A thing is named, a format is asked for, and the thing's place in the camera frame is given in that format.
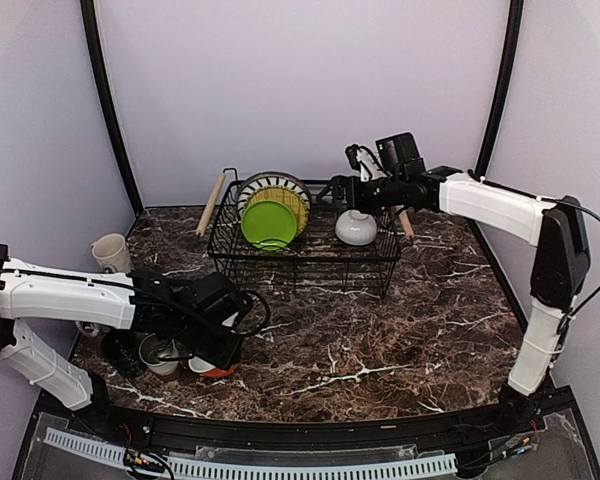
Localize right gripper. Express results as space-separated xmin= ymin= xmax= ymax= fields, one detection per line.
xmin=317 ymin=173 xmax=405 ymax=215

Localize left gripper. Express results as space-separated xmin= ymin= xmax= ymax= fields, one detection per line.
xmin=174 ymin=318 xmax=245 ymax=372

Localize orange bowl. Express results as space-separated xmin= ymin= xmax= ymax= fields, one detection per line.
xmin=187 ymin=357 xmax=236 ymax=379

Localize white ceramic bowl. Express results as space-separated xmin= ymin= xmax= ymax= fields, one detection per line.
xmin=335 ymin=209 xmax=377 ymax=246

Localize white brown-band cup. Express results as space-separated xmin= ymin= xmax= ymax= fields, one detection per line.
xmin=139 ymin=334 xmax=182 ymax=382

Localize dark green mug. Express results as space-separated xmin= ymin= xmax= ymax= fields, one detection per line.
xmin=101 ymin=330 xmax=147 ymax=379

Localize patterned white mug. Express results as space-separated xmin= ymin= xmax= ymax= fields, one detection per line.
xmin=75 ymin=321 xmax=100 ymax=338

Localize floral white tall cup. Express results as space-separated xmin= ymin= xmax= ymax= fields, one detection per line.
xmin=91 ymin=233 xmax=133 ymax=273

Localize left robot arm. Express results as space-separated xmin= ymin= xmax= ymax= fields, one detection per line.
xmin=0 ymin=244 xmax=253 ymax=436

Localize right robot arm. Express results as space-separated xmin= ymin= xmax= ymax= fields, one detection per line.
xmin=323 ymin=132 xmax=591 ymax=397

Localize yellow woven plate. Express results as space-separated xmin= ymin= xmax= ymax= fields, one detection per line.
xmin=245 ymin=186 xmax=309 ymax=233

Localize blue striped white plate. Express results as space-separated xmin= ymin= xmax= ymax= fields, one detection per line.
xmin=236 ymin=171 xmax=311 ymax=215

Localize green plastic plate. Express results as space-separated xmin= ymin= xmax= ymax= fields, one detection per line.
xmin=241 ymin=200 xmax=298 ymax=251

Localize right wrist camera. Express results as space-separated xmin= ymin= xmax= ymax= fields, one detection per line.
xmin=345 ymin=144 xmax=386 ymax=182

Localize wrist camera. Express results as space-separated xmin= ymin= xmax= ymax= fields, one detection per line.
xmin=345 ymin=144 xmax=386 ymax=182
xmin=221 ymin=290 xmax=272 ymax=338

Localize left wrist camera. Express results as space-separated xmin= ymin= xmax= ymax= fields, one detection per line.
xmin=221 ymin=290 xmax=272 ymax=338

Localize black wire dish rack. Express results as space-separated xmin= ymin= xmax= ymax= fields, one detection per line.
xmin=207 ymin=180 xmax=404 ymax=298

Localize right wooden rack handle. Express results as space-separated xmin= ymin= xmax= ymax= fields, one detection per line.
xmin=398 ymin=211 xmax=414 ymax=240

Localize wooden rack handle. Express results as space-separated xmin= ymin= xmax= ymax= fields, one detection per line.
xmin=398 ymin=211 xmax=414 ymax=240
xmin=195 ymin=173 xmax=226 ymax=237

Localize left wooden rack handle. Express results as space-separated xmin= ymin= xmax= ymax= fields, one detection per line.
xmin=195 ymin=173 xmax=226 ymax=237

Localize white cable duct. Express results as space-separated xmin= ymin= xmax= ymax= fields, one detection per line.
xmin=44 ymin=428 xmax=457 ymax=479

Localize black front rail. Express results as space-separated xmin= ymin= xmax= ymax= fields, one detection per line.
xmin=64 ymin=399 xmax=546 ymax=454

